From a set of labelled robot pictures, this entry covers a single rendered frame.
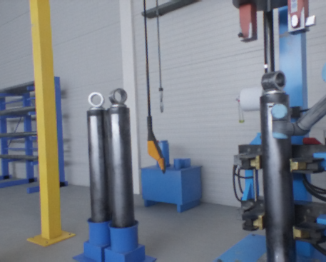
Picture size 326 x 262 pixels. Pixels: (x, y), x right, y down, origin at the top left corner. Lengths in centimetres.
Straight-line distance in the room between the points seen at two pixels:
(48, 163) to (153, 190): 181
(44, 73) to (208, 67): 257
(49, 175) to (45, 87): 104
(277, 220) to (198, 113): 299
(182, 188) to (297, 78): 243
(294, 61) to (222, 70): 221
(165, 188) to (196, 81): 185
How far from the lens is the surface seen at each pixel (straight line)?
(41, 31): 401
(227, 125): 488
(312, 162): 230
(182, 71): 539
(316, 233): 248
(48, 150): 383
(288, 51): 295
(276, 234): 255
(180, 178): 453
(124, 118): 281
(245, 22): 268
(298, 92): 288
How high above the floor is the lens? 125
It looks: 1 degrees down
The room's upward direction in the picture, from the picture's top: 3 degrees counter-clockwise
